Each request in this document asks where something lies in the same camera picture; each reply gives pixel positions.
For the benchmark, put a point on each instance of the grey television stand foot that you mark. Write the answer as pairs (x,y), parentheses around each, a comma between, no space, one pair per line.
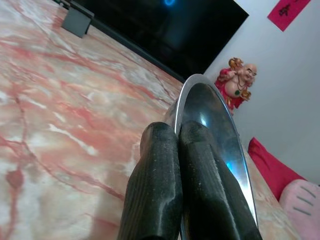
(76,21)

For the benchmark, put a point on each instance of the red laughing Buddha figurine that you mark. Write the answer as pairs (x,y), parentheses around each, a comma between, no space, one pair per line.
(237,85)

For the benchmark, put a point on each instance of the red paper wall banner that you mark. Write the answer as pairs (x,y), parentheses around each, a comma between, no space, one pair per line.
(286,12)

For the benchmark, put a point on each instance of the shallow steel plate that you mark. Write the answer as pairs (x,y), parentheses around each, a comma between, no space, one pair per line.
(200,100)

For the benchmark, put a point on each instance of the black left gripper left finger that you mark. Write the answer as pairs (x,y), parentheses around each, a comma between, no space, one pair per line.
(152,187)

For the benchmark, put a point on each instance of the red cushion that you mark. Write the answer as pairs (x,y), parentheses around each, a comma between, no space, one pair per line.
(270,165)

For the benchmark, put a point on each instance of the pink plush toy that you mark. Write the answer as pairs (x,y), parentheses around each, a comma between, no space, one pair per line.
(302,202)

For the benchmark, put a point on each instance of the black flat-screen television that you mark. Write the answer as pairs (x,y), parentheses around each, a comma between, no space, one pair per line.
(162,25)

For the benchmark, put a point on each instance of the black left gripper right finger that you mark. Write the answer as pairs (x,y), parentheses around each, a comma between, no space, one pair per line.
(207,200)

